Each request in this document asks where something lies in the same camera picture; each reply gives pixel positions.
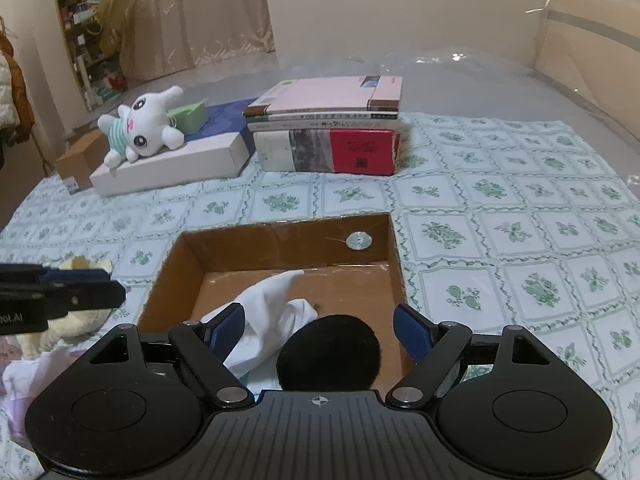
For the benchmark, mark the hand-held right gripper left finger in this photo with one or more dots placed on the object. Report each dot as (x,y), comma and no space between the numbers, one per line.
(227,330)

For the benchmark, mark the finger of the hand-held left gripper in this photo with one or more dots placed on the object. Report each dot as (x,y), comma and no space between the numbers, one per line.
(90,297)
(75,276)

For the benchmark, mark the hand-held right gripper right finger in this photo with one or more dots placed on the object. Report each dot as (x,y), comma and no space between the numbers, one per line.
(412,332)

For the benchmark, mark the cream fluffy cloth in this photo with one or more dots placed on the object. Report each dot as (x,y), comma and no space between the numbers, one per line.
(75,326)

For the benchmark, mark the black round pad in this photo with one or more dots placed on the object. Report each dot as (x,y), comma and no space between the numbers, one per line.
(327,350)

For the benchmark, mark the shallow cardboard box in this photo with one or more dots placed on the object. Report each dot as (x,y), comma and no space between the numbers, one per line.
(300,251)

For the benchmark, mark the smooth white cloth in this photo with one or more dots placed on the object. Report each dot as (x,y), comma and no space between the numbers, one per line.
(270,305)

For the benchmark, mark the brown cardboard carton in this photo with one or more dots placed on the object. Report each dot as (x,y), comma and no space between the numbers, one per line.
(82,157)

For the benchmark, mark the green floral bed sheet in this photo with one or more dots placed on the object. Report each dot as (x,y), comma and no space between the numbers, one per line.
(500,240)

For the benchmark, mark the white flat box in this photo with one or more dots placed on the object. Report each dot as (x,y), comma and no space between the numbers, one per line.
(190,161)

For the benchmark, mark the white plush toy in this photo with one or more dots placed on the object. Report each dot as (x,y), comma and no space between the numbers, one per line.
(145,120)

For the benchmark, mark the thick red book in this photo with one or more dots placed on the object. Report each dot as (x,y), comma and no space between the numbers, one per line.
(360,150)

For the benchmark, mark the white puffer jacket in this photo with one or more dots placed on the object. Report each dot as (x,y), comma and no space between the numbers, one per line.
(7,95)

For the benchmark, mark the small green box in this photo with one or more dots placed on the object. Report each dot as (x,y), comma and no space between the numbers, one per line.
(192,116)

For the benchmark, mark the brown jacket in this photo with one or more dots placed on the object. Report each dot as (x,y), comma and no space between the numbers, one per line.
(20,80)

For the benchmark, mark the thin white book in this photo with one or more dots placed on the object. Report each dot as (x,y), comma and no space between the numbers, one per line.
(325,125)
(325,116)

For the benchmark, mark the cluttered bookshelf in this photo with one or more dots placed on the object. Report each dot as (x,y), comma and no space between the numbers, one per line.
(80,25)

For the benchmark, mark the beige curtain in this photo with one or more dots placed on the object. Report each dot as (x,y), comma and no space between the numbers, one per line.
(200,10)

